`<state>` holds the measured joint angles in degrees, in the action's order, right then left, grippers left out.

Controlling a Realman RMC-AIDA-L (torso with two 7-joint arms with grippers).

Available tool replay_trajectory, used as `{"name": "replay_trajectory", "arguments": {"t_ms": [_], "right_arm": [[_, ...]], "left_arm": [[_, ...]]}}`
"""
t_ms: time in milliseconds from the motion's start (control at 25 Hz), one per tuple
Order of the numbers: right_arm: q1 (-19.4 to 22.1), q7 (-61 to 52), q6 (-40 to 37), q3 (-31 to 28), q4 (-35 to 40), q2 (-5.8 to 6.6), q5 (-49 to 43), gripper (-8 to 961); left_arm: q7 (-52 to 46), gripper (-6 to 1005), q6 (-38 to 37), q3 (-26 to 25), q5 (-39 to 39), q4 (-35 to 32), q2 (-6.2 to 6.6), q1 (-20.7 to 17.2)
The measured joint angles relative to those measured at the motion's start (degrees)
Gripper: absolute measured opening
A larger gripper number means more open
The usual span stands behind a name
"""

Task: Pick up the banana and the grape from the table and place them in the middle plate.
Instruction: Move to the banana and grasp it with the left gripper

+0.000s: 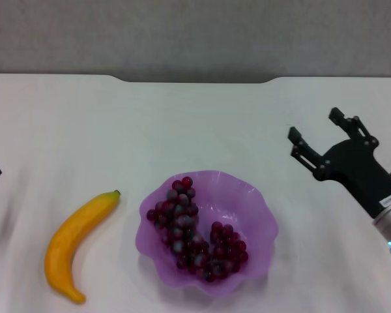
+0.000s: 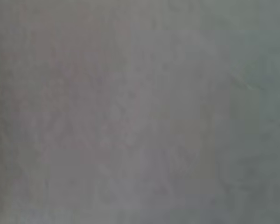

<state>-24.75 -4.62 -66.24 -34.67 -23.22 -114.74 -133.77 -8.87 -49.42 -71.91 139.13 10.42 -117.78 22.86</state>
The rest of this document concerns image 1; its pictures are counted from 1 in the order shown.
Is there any yellow banana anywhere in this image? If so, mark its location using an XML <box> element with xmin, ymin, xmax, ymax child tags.
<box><xmin>44</xmin><ymin>189</ymin><xmax>122</xmax><ymax>305</ymax></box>

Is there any dark red grape bunch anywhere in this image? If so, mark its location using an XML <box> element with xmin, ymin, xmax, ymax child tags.
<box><xmin>146</xmin><ymin>176</ymin><xmax>250</xmax><ymax>283</ymax></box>

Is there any purple wavy plastic bowl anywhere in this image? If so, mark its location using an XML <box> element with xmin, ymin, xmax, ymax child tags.
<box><xmin>136</xmin><ymin>170</ymin><xmax>280</xmax><ymax>298</ymax></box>

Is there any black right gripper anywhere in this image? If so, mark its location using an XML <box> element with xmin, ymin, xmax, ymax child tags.
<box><xmin>287</xmin><ymin>106</ymin><xmax>391</xmax><ymax>219</ymax></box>

